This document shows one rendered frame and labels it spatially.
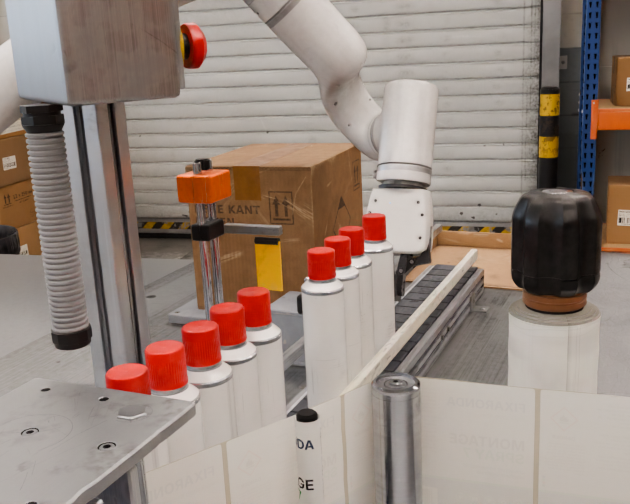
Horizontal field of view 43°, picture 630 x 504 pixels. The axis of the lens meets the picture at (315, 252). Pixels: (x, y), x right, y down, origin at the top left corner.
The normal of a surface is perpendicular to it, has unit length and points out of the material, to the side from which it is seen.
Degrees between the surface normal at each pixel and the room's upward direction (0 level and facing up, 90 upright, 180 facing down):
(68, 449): 0
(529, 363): 91
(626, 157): 90
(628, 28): 90
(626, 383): 0
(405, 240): 69
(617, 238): 90
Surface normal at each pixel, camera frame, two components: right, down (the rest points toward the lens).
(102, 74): 0.52, 0.19
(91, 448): -0.05, -0.97
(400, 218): -0.39, -0.09
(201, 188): -0.40, 0.25
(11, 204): 0.97, 0.01
